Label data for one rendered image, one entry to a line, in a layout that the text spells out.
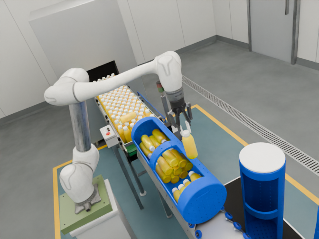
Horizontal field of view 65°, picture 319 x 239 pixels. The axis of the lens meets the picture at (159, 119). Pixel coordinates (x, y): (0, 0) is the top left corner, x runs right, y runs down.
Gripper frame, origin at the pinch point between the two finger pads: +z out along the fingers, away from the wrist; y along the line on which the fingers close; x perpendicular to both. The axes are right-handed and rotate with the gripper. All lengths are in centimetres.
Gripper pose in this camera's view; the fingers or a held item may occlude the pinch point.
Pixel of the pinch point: (184, 128)
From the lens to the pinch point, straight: 135.6
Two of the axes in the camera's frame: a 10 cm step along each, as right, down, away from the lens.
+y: 8.7, -4.4, 2.1
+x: -4.0, -4.1, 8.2
